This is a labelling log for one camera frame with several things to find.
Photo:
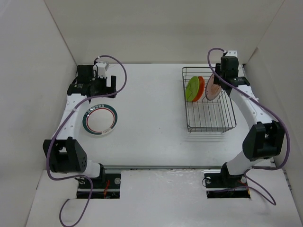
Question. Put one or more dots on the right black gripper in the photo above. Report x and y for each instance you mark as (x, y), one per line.
(218, 68)

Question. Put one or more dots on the white plate teal red rim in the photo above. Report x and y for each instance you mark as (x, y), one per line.
(100, 120)

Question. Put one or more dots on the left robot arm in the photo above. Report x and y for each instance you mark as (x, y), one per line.
(63, 152)

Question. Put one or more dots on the white plate orange sunburst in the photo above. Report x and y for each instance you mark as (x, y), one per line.
(212, 90)

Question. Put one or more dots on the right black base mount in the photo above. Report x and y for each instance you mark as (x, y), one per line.
(220, 186)

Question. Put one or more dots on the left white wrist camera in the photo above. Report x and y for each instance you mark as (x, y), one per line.
(101, 69)

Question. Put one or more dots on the grey wire dish rack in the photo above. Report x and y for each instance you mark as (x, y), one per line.
(206, 115)

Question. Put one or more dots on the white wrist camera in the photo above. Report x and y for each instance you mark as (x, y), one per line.
(101, 69)
(232, 53)

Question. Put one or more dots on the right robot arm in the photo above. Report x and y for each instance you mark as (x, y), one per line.
(265, 137)

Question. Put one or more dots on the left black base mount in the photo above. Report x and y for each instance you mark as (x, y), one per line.
(105, 187)

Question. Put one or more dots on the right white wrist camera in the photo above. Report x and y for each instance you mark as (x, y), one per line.
(232, 53)

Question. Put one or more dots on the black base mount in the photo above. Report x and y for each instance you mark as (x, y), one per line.
(220, 186)
(105, 187)

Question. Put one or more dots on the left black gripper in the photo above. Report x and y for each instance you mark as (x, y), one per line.
(106, 90)

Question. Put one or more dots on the green plate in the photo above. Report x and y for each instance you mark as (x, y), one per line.
(192, 89)

